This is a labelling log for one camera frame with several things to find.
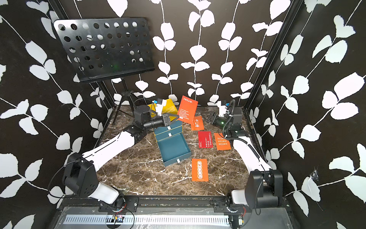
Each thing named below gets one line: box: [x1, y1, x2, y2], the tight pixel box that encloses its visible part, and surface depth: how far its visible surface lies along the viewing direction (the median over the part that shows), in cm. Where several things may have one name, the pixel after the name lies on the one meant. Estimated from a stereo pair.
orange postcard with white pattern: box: [191, 158, 209, 182], surface depth 89 cm
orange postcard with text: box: [213, 132, 232, 151], surface depth 100 cm
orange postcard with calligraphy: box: [191, 115, 205, 131], surface depth 109 cm
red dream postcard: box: [177, 95, 199, 125], surface depth 79 cm
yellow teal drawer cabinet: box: [147, 98, 183, 143], surface depth 72 cm
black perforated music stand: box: [53, 17, 155, 124], surface depth 71 cm
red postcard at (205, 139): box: [197, 130, 214, 149], surface depth 103 cm
